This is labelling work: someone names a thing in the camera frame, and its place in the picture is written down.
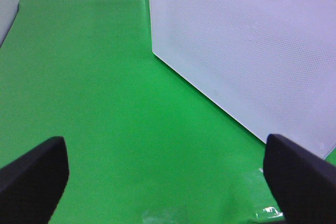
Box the white microwave door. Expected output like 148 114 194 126
150 0 335 158

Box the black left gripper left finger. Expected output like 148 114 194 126
1 136 70 223

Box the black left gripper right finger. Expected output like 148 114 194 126
263 134 335 223

